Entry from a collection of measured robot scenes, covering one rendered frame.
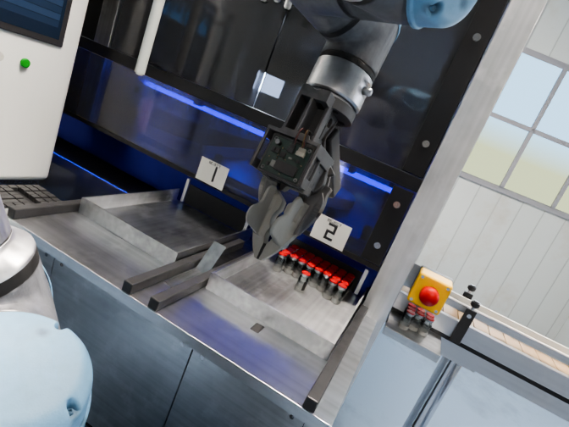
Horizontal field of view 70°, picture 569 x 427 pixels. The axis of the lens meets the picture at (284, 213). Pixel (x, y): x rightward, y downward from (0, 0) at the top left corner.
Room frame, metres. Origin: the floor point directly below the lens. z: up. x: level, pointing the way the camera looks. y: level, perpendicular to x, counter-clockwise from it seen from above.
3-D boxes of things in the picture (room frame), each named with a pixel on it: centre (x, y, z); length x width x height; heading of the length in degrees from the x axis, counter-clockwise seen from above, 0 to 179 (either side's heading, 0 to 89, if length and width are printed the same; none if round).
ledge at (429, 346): (0.90, -0.39, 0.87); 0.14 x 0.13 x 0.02; 163
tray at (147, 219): (0.92, 0.24, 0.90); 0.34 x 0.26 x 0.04; 163
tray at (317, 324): (0.82, -0.09, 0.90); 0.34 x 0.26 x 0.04; 163
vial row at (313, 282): (0.91, -0.11, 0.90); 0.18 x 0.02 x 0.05; 73
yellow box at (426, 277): (0.86, -0.36, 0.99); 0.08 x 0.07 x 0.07; 163
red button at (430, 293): (0.82, -0.35, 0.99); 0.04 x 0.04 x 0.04; 73
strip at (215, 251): (0.72, 0.12, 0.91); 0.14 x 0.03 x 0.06; 163
